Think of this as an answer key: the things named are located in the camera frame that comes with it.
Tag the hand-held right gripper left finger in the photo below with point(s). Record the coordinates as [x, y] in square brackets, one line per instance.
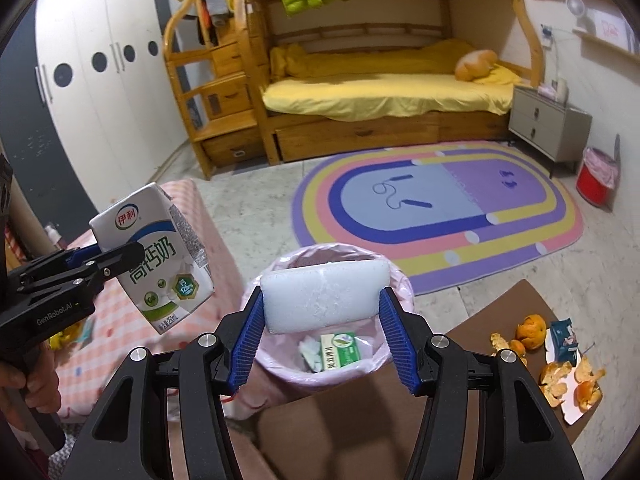
[247, 340]

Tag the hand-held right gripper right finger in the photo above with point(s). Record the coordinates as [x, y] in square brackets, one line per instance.
[395, 335]

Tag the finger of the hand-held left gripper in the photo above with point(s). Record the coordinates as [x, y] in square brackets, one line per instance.
[80, 256]
[120, 257]

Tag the trash bin with pink bag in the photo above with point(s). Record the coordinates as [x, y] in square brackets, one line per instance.
[280, 367]

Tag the white green milk carton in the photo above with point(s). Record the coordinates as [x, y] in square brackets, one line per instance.
[165, 260]

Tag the white foam block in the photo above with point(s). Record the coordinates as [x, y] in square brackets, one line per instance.
[325, 295]

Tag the red trash bin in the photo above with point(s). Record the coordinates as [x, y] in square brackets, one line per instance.
[590, 185]

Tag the person's left hand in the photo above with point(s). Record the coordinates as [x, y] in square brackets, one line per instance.
[30, 385]

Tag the small white bottle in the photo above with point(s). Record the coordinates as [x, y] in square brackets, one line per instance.
[54, 236]

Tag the small green white box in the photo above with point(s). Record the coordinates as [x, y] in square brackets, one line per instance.
[342, 352]

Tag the crumpled white tissue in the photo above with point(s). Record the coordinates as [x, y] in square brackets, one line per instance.
[310, 355]

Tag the pink checked tablecloth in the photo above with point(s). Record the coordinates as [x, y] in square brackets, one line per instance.
[100, 350]

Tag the colourful oval rug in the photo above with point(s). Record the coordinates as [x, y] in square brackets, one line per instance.
[425, 195]

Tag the white wardrobe with dark dots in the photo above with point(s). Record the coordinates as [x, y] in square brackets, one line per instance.
[100, 110]

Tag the large tangerine peel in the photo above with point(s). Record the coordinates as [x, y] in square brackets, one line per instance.
[586, 392]
[554, 385]

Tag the blue snack wrapper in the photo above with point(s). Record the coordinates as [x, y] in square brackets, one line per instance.
[564, 340]

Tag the white paper sheet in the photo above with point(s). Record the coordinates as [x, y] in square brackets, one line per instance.
[572, 410]

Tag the wooden stair drawers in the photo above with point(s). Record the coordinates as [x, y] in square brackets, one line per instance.
[230, 97]

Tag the wooden bunk bed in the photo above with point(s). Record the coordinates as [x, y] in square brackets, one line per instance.
[360, 135]

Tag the yellow bed sheet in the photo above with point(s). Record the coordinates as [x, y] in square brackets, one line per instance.
[375, 95]

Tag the grey nightstand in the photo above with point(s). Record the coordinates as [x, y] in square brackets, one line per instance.
[540, 120]

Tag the pile of clothes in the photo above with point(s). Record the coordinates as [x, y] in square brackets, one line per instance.
[217, 5]

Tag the yellow blanket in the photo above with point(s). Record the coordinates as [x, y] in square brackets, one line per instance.
[350, 60]

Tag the bread-shaped plush pillow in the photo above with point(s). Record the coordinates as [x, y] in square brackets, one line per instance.
[475, 64]

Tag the pink tissue pack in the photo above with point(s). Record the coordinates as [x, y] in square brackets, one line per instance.
[547, 91]

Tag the white pink picture board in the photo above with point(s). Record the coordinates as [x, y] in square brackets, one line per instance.
[612, 30]

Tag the white desk fan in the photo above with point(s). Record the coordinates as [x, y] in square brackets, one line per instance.
[575, 5]

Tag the wall socket with charger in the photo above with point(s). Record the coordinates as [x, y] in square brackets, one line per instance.
[546, 35]

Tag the wooden wall shelf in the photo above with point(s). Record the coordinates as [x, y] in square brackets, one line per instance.
[605, 42]

